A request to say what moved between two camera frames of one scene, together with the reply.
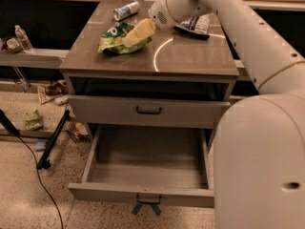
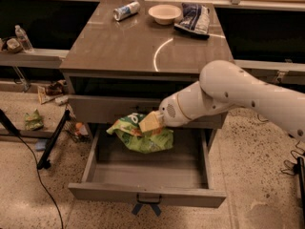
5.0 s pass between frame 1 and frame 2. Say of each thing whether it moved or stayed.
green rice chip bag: moved
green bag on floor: stayed
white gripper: moved
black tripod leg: stayed
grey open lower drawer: stayed
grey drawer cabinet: stayed
